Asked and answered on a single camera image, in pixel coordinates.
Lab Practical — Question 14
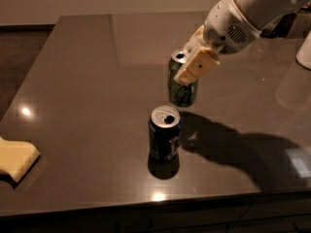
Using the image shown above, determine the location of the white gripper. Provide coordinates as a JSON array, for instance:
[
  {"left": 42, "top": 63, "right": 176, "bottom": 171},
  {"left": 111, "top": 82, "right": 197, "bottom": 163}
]
[{"left": 174, "top": 0, "right": 260, "bottom": 85}]

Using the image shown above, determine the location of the green soda can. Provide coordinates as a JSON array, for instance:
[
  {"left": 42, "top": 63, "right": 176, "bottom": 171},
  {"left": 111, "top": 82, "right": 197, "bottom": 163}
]
[{"left": 168, "top": 50, "right": 197, "bottom": 107}]

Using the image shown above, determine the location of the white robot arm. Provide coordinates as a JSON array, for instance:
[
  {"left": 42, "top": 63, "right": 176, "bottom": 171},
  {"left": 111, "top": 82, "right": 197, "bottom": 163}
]
[{"left": 174, "top": 0, "right": 310, "bottom": 85}]

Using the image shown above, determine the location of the blue pepsi can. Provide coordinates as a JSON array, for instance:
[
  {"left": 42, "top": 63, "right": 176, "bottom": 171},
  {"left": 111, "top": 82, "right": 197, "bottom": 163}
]
[{"left": 149, "top": 106, "right": 182, "bottom": 162}]

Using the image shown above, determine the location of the yellow sponge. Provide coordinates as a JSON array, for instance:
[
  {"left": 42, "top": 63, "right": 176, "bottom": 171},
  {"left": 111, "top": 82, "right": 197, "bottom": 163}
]
[{"left": 0, "top": 137, "right": 40, "bottom": 183}]

